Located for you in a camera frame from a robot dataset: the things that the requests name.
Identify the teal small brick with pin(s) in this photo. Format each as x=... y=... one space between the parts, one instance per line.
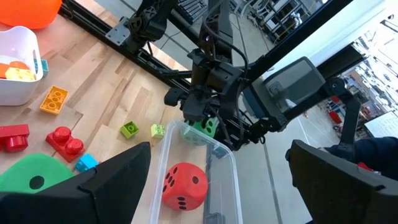
x=44 y=67

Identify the yellow small brick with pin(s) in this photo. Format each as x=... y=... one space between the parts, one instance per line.
x=20 y=74

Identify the person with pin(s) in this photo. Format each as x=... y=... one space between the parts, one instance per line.
x=379 y=152

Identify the pale green small brick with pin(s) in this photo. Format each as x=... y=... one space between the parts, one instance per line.
x=158 y=131

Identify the clear plastic bin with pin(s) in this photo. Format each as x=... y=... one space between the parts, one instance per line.
x=224 y=186

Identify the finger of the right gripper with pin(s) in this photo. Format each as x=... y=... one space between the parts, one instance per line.
x=194 y=109

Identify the blue small brick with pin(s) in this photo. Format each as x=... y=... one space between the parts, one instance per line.
x=86 y=162

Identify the red two-stud block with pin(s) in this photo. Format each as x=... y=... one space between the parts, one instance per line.
x=65 y=144
x=14 y=137

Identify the white plastic bin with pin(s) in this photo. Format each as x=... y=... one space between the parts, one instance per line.
x=15 y=90

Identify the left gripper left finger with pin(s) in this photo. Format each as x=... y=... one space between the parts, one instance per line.
x=77 y=202

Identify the red foam die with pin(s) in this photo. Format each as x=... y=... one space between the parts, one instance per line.
x=185 y=186

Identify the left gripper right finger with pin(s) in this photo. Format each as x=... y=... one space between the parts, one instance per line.
x=348 y=199

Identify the grey metal mounting plate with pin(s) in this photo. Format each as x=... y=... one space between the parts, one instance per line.
x=117 y=31

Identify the green foam die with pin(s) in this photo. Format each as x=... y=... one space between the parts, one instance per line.
x=31 y=171
x=206 y=129

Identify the orange bucket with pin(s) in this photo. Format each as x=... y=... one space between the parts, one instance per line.
x=28 y=12

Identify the black-framed monitor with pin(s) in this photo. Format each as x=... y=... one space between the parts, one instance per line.
x=289 y=87

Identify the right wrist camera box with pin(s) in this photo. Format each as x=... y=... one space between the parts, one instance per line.
x=174 y=97

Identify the orange long brick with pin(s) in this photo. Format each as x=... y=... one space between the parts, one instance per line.
x=54 y=99

